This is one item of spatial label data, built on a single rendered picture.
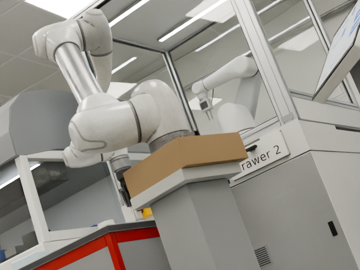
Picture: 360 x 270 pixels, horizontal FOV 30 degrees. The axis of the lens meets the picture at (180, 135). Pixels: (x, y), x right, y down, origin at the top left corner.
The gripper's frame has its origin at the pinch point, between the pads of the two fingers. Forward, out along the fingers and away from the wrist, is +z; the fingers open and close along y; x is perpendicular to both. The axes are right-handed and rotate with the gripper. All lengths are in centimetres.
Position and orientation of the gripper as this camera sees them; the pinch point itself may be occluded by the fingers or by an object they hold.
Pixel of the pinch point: (136, 212)
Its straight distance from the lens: 301.1
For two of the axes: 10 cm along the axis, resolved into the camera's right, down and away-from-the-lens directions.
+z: 3.3, 9.1, -2.6
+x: -7.4, 0.7, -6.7
